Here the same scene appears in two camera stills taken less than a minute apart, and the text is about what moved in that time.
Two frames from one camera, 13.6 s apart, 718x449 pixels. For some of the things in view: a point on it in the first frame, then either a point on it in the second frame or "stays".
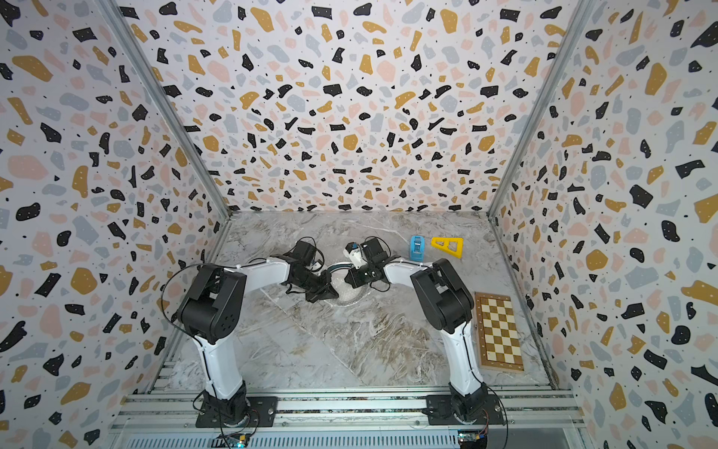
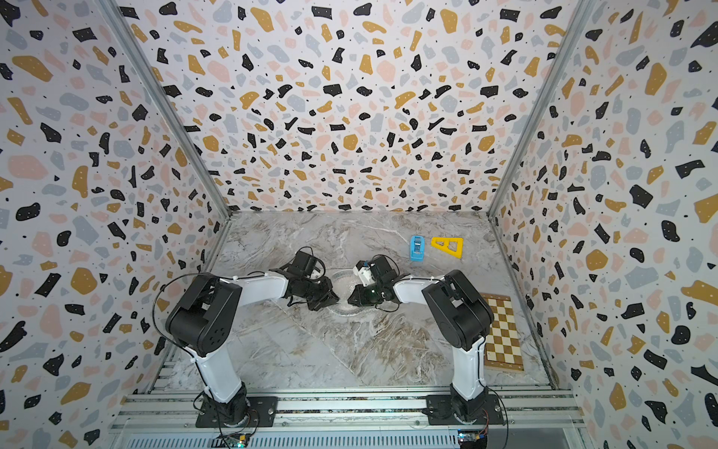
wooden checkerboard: x=498 y=345 stays
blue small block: x=417 y=248 stays
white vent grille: x=295 y=440 stays
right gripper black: x=353 y=279 → x=360 y=298
